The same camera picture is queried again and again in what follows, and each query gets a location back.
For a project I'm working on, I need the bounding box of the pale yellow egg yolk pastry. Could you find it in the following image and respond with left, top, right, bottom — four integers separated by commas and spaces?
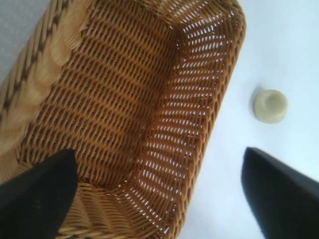
250, 88, 289, 123

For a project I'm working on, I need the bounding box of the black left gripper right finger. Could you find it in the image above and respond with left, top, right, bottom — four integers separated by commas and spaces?
241, 146, 319, 239

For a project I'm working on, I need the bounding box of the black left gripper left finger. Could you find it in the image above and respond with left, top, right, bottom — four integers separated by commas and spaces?
0, 148, 78, 239

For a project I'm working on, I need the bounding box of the brown woven wicker basket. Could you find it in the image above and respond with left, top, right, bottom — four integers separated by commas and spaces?
0, 0, 247, 239

